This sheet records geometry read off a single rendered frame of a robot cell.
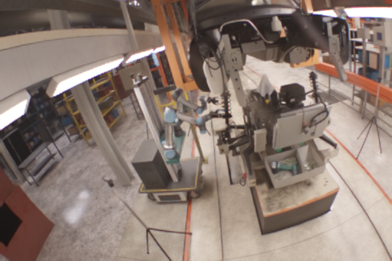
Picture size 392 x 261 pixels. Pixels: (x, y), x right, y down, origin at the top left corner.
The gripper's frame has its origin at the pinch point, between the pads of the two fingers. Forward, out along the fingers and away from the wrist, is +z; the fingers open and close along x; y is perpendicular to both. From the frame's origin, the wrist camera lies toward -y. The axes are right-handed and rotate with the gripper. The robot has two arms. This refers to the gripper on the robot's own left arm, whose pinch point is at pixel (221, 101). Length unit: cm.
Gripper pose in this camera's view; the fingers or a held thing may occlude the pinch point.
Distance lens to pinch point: 203.4
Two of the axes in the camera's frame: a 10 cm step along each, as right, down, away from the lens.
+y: 6.8, -2.1, 7.0
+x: 0.2, 9.6, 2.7
